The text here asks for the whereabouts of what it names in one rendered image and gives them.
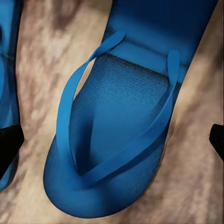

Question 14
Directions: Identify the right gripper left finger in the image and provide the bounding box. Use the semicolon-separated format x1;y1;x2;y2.
0;124;24;180

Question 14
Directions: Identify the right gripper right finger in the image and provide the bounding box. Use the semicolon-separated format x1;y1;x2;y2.
209;124;224;162

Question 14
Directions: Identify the sandal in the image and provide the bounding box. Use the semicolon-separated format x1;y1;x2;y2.
43;0;218;218
0;0;21;192

